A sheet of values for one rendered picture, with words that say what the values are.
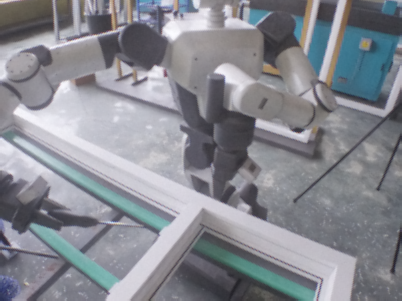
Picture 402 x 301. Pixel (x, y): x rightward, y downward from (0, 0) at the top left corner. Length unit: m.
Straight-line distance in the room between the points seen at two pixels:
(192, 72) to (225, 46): 0.11
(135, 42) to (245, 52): 0.28
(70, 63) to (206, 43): 0.33
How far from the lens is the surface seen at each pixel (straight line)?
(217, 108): 0.53
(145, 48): 0.71
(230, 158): 0.59
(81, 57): 0.71
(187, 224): 0.74
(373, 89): 4.23
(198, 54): 0.69
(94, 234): 0.89
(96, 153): 1.00
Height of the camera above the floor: 1.52
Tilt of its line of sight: 35 degrees down
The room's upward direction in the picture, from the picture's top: 3 degrees clockwise
